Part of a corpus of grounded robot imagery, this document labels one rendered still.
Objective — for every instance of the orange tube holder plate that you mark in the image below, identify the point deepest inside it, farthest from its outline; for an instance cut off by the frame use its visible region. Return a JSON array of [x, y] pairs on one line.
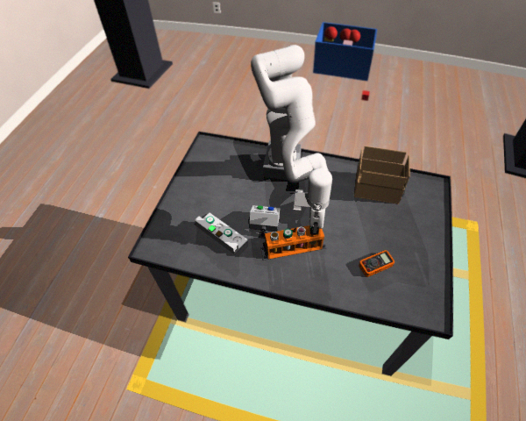
[[281, 242]]

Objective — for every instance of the brown cardboard box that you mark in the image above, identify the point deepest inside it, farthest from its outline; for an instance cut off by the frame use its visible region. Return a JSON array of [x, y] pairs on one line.
[[380, 180]]

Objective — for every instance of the orange pocket multimeter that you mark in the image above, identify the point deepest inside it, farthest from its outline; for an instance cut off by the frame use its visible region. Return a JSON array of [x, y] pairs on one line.
[[376, 263]]

